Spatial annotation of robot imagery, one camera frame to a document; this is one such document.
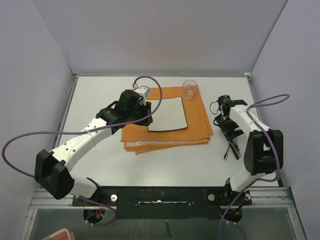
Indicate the white square plate black rim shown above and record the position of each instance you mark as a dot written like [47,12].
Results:
[169,116]

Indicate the aluminium right side rail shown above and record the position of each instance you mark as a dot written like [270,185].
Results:
[265,102]

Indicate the aluminium left side rail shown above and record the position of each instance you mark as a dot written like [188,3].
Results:
[66,109]

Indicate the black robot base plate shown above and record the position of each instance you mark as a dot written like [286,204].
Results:
[175,212]

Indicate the clear plastic cup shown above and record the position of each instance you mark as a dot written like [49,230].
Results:
[190,87]

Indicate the silver table knife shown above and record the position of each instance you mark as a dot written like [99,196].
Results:
[225,157]

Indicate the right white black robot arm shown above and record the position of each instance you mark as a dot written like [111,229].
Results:
[260,146]

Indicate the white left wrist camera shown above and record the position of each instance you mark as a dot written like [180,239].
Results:
[143,91]

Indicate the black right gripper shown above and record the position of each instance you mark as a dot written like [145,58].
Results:
[229,133]

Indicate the orange cloth placemat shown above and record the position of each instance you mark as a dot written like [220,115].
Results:
[198,130]

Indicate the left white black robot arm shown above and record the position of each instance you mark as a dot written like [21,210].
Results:
[53,169]

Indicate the pink box corner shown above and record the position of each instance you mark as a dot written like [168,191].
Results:
[62,234]

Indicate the aluminium front frame rail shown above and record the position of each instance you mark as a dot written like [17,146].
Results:
[139,196]

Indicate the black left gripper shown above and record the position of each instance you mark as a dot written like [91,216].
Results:
[145,108]

